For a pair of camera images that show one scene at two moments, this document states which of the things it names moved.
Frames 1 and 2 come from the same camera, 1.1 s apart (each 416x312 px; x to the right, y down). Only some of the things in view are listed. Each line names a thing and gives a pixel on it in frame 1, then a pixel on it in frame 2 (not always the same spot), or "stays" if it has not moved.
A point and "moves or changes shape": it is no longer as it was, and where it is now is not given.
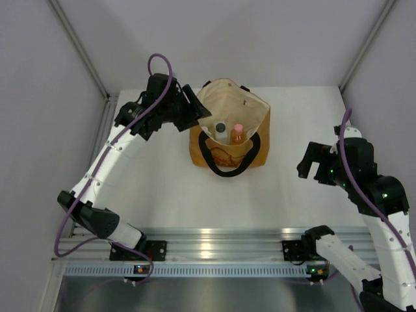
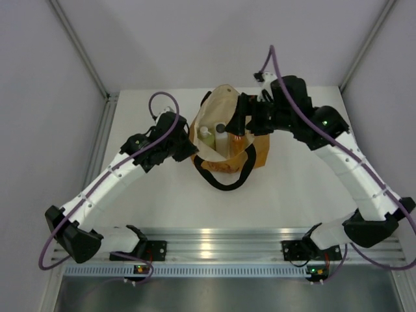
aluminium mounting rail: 207,243 stays
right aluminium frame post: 388,6 stays
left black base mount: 157,249 stays
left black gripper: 193,110 → 190,147
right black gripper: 315,153 → 244,108
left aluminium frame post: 84,54 stays
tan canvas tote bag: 228,102 moves or changes shape
